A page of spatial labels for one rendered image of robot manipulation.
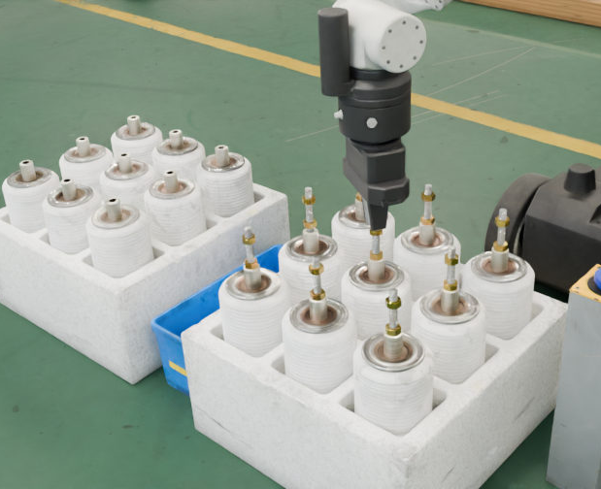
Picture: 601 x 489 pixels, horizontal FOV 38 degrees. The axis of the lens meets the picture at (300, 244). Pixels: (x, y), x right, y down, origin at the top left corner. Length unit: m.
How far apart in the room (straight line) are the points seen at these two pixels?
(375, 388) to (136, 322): 0.49
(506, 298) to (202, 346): 0.41
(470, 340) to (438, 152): 1.06
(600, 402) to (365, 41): 0.52
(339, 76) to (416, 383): 0.36
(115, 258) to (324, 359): 0.43
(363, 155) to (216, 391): 0.40
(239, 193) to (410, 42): 0.60
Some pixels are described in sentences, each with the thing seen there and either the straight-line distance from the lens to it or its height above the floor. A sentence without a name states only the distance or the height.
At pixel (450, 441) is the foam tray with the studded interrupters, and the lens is 1.10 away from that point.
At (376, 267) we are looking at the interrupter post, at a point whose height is 0.27.
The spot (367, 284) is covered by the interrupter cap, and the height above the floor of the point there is 0.25.
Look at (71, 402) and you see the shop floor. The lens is 1.44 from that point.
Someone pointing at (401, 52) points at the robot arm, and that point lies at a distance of 0.99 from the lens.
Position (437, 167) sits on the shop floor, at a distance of 2.05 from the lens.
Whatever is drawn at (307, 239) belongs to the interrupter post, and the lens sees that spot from 1.23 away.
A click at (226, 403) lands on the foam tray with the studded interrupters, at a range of 1.23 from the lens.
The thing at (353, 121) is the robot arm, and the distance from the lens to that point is 1.04.
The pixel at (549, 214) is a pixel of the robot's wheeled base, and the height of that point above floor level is 0.18.
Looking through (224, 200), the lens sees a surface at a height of 0.20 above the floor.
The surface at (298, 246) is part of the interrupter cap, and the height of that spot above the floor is 0.25.
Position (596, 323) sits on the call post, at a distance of 1.08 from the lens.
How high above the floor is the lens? 0.90
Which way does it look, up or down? 31 degrees down
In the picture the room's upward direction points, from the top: 4 degrees counter-clockwise
